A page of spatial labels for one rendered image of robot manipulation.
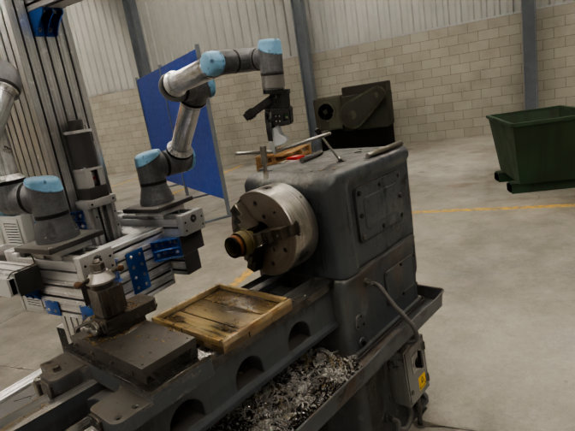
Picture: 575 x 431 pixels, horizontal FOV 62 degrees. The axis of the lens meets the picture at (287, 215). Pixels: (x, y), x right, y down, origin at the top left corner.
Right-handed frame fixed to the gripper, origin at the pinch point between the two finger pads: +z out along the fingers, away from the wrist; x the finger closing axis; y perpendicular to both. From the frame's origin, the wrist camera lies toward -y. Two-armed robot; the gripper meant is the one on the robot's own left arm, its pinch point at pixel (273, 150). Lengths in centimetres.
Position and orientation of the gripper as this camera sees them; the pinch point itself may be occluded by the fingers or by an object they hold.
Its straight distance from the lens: 162.5
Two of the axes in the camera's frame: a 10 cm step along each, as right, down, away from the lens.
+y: 9.8, -0.2, -2.0
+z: 0.8, 9.5, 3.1
